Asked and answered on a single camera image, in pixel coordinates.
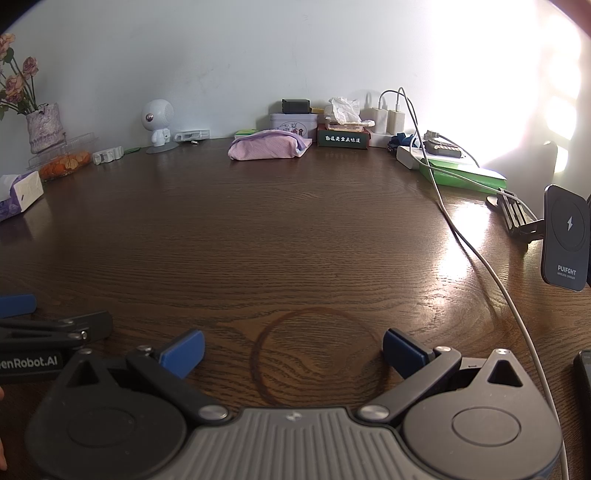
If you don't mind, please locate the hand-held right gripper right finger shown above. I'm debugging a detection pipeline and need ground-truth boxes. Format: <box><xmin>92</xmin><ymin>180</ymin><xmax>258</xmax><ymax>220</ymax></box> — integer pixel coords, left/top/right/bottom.
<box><xmin>356</xmin><ymin>329</ymin><xmax>536</xmax><ymax>423</ymax></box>

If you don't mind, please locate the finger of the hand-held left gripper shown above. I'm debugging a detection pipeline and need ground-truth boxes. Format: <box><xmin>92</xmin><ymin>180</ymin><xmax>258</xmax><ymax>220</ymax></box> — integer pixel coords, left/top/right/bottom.
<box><xmin>0</xmin><ymin>311</ymin><xmax>114</xmax><ymax>356</ymax></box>
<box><xmin>0</xmin><ymin>294</ymin><xmax>37</xmax><ymax>319</ymax></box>

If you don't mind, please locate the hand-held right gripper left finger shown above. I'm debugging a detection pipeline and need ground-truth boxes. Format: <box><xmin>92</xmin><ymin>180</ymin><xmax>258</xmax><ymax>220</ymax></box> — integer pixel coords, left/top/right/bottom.
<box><xmin>60</xmin><ymin>329</ymin><xmax>232</xmax><ymax>428</ymax></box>

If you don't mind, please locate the pink and blue garment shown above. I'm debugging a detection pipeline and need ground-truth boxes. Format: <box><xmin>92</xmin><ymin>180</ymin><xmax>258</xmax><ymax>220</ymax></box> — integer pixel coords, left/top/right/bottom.
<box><xmin>228</xmin><ymin>129</ymin><xmax>313</xmax><ymax>162</ymax></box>

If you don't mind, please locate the purple and white tissue box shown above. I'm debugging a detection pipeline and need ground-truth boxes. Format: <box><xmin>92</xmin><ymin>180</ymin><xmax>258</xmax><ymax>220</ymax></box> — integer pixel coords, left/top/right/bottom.
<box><xmin>0</xmin><ymin>170</ymin><xmax>45</xmax><ymax>223</ymax></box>

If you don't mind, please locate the clear box of oranges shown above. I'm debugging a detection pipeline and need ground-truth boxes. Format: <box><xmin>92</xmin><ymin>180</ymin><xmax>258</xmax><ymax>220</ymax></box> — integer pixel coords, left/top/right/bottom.
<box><xmin>28</xmin><ymin>131</ymin><xmax>100</xmax><ymax>183</ymax></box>

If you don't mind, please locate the white plastic clip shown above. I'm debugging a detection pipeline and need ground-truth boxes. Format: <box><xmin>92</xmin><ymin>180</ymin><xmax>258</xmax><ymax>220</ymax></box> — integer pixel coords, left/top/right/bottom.
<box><xmin>172</xmin><ymin>128</ymin><xmax>213</xmax><ymax>143</ymax></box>
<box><xmin>91</xmin><ymin>145</ymin><xmax>125</xmax><ymax>165</ymax></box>

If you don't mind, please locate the black folding phone stand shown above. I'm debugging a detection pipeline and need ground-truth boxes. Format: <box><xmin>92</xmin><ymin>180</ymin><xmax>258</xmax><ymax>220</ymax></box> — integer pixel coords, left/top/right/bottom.
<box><xmin>486</xmin><ymin>186</ymin><xmax>546</xmax><ymax>250</ymax></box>

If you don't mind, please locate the white textured vase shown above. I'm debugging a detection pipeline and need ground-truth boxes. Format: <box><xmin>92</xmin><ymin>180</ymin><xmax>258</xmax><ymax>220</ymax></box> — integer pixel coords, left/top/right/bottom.
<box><xmin>25</xmin><ymin>102</ymin><xmax>65</xmax><ymax>155</ymax></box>

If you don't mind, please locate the black phone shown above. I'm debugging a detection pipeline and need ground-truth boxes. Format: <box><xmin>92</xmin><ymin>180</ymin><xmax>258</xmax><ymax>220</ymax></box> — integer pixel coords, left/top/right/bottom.
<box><xmin>573</xmin><ymin>349</ymin><xmax>591</xmax><ymax>418</ymax></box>

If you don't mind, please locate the green and white flat box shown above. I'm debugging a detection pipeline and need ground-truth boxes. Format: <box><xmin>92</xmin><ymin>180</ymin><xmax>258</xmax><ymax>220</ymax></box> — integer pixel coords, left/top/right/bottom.
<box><xmin>419</xmin><ymin>154</ymin><xmax>508</xmax><ymax>190</ymax></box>

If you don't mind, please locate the white power bank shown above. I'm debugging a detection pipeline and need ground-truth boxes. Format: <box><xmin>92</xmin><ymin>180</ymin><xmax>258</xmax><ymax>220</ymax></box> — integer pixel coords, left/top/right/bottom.
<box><xmin>396</xmin><ymin>145</ymin><xmax>431</xmax><ymax>170</ymax></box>

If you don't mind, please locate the black battery pack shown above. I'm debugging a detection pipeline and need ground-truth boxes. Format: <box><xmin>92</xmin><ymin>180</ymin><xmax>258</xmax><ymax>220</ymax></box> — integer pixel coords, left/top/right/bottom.
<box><xmin>423</xmin><ymin>140</ymin><xmax>464</xmax><ymax>159</ymax></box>

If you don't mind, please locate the white round-headed robot figure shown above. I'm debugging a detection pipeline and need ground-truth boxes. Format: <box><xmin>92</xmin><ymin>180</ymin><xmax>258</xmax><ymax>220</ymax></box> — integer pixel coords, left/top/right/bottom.
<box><xmin>141</xmin><ymin>98</ymin><xmax>180</xmax><ymax>154</ymax></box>

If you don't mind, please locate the blue cloth bundle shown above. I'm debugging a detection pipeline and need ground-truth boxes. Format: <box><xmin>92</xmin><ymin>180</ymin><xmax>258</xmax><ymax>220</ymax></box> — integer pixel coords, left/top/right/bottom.
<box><xmin>387</xmin><ymin>131</ymin><xmax>422</xmax><ymax>152</ymax></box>

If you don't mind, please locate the dark box with green label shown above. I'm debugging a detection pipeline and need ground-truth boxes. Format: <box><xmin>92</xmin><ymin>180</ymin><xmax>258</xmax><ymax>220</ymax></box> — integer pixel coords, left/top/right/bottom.
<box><xmin>317</xmin><ymin>124</ymin><xmax>372</xmax><ymax>150</ymax></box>

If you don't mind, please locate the pink flower bouquet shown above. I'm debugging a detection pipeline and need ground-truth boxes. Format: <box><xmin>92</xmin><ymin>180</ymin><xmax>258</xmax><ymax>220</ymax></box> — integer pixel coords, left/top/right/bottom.
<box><xmin>0</xmin><ymin>32</ymin><xmax>40</xmax><ymax>121</ymax></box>

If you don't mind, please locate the clear plastic packet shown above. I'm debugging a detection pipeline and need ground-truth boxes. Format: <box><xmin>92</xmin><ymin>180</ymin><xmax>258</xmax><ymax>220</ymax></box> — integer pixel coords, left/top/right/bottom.
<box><xmin>325</xmin><ymin>117</ymin><xmax>376</xmax><ymax>133</ymax></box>

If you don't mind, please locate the crumpled white tissue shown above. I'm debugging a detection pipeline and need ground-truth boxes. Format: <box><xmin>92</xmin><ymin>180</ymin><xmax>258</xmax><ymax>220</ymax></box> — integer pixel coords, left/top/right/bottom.
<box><xmin>324</xmin><ymin>96</ymin><xmax>361</xmax><ymax>125</ymax></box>

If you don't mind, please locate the white printed tin box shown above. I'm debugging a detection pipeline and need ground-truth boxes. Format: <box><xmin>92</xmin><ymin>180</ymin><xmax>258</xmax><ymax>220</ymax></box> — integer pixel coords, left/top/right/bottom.
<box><xmin>270</xmin><ymin>112</ymin><xmax>319</xmax><ymax>139</ymax></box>

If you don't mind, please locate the long white cable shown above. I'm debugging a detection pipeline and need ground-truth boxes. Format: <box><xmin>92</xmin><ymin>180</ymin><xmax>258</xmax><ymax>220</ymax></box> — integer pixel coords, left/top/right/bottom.
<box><xmin>379</xmin><ymin>86</ymin><xmax>571</xmax><ymax>480</ymax></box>

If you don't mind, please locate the black wireless charger stand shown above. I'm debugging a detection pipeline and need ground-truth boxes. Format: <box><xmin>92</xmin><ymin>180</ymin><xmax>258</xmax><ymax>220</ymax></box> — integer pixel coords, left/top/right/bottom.
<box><xmin>540</xmin><ymin>184</ymin><xmax>591</xmax><ymax>293</ymax></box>

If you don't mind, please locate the grey cable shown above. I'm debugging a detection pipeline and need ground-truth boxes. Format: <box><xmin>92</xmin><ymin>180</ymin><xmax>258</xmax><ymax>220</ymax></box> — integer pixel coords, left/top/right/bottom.
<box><xmin>424</xmin><ymin>130</ymin><xmax>482</xmax><ymax>168</ymax></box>

